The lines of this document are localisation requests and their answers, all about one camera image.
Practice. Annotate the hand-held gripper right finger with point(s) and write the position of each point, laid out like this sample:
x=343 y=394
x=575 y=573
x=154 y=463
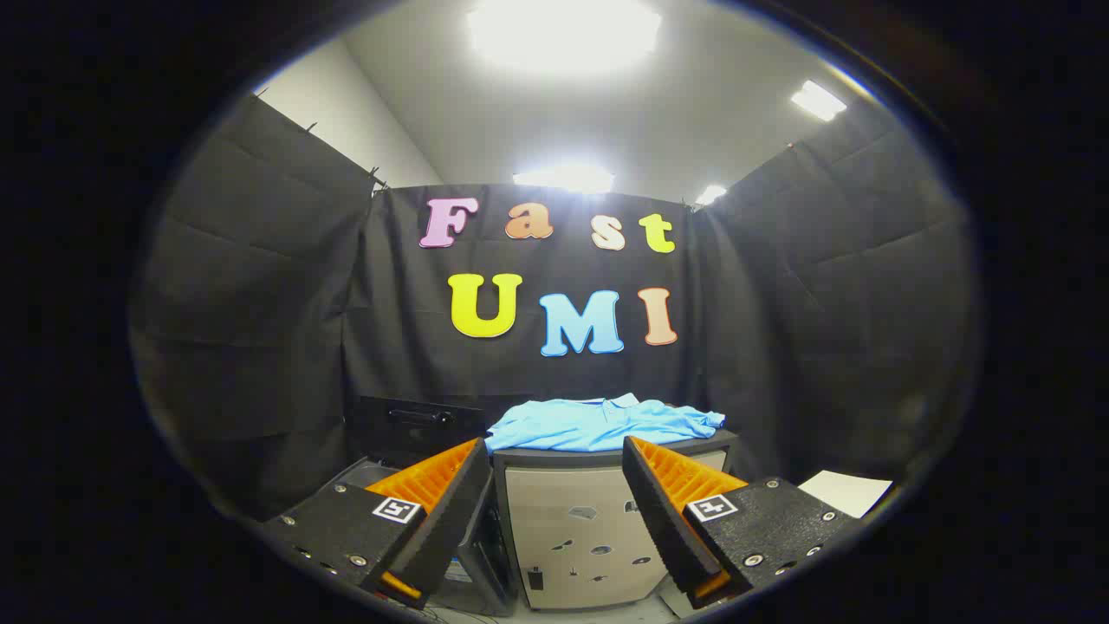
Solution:
x=663 y=511

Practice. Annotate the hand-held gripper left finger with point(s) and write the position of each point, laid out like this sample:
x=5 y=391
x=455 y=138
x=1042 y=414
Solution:
x=450 y=511

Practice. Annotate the light blue polo shirt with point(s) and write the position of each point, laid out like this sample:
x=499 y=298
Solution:
x=589 y=425

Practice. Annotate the beige cabinet with dark top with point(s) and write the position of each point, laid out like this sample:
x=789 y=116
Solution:
x=563 y=520

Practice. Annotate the white paper sheet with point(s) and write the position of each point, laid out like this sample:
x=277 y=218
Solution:
x=845 y=492

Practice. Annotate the black backdrop cloth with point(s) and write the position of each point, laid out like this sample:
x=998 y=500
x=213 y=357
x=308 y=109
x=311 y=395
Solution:
x=260 y=303

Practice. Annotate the large ceiling light panel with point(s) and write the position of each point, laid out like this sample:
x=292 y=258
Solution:
x=563 y=35

